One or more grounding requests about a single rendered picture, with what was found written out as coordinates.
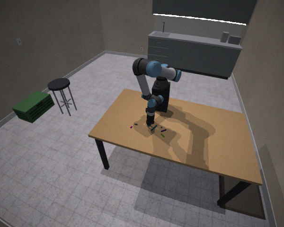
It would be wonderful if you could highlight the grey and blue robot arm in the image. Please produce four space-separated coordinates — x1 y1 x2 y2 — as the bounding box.
133 58 181 113

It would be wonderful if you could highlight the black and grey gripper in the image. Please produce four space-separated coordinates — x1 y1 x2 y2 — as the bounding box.
146 108 155 127

